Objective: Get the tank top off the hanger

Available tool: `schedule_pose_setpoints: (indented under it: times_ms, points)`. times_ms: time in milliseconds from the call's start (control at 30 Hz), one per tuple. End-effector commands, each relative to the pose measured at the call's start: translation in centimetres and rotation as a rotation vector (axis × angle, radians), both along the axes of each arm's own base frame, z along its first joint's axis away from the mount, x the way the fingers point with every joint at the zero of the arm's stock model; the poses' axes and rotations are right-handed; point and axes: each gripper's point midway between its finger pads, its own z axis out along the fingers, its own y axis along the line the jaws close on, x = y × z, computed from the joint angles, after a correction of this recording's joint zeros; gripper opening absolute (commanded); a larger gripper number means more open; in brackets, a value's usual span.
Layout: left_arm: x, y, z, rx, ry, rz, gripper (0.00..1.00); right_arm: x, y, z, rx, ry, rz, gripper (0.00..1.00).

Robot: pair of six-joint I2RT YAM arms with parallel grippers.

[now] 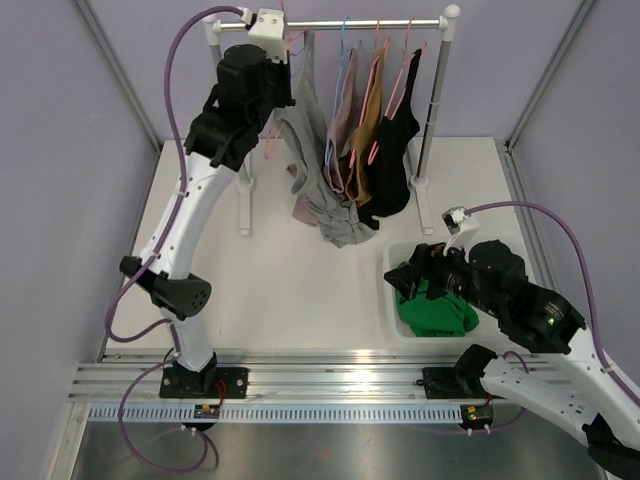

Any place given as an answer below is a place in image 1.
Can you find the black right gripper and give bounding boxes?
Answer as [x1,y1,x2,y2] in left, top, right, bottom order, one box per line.
[383,234,503,317]

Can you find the green tank top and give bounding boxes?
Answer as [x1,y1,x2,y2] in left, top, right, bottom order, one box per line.
[395,279,480,337]

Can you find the grey tank top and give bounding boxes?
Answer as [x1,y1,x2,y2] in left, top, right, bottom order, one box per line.
[274,31,374,248]

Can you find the pink hanger of grey top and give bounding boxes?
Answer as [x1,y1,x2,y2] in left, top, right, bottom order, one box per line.
[264,31,305,159]

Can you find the blue wire hanger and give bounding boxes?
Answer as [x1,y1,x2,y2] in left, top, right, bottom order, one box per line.
[279,0,305,57]

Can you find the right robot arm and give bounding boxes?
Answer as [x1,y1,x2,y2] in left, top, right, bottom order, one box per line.
[384,240,639,479]

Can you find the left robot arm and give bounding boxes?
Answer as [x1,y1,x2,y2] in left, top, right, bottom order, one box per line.
[120,41,295,399]

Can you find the blue hanger of mauve top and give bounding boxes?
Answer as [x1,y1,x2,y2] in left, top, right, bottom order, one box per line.
[324,17,361,173]

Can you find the brown tank top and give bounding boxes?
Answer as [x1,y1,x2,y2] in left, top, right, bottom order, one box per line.
[342,48,385,206]

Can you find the pink hanger of brown top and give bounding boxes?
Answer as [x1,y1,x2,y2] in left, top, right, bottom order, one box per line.
[349,39,390,170]

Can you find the mauve tank top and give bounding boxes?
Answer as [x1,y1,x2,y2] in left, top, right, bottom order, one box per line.
[279,38,358,244]

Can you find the black tank top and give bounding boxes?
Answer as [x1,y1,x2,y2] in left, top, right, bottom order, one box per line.
[358,49,423,231]

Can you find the pink hanger of black top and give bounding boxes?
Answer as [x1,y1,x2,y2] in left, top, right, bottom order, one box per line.
[367,16,428,166]

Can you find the white metal clothes rack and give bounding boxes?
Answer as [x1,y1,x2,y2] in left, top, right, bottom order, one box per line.
[202,4,461,235]

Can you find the white plastic basket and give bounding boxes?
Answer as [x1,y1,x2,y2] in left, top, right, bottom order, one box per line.
[381,236,510,348]

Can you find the right small circuit board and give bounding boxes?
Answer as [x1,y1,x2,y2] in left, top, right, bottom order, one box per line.
[461,405,494,424]

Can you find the small circuit board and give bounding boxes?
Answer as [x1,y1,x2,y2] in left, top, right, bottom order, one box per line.
[194,404,220,419]
[461,405,494,424]

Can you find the left small circuit board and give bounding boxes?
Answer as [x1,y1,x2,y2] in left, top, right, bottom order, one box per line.
[194,404,220,419]

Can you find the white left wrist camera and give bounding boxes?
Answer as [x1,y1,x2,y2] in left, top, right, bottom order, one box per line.
[240,7,289,64]

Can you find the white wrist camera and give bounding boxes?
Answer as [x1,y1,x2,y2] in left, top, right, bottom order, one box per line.
[441,207,479,256]
[240,7,289,64]

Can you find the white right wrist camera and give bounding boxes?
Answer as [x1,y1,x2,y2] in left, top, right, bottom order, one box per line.
[441,207,479,256]

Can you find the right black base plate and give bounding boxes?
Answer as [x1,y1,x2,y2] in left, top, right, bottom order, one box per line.
[422,367,486,400]

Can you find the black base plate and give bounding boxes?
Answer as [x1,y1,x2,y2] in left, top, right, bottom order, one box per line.
[159,367,249,399]
[422,367,486,400]

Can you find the aluminium mounting rail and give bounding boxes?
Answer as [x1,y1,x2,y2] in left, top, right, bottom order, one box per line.
[68,348,458,404]

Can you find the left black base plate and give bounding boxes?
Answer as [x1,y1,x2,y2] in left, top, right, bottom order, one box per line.
[159,367,249,399]

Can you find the white slotted cable duct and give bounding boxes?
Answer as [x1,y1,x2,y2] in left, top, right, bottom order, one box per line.
[89,402,462,424]

